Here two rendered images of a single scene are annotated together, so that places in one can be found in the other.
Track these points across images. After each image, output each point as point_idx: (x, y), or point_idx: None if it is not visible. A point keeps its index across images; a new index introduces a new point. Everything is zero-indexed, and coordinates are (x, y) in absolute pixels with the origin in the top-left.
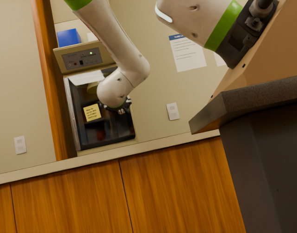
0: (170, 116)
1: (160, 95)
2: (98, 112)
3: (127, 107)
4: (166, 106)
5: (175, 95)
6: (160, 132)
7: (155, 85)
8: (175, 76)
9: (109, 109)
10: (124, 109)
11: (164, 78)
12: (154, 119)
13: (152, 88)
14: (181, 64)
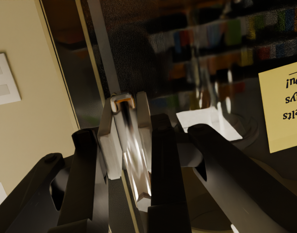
0: (3, 64)
1: (40, 124)
2: (272, 105)
3: (28, 198)
4: (18, 94)
5: None
6: (29, 14)
7: (56, 149)
8: (5, 170)
9: (253, 193)
10: (84, 143)
11: (33, 166)
12: (51, 58)
13: (64, 144)
14: None
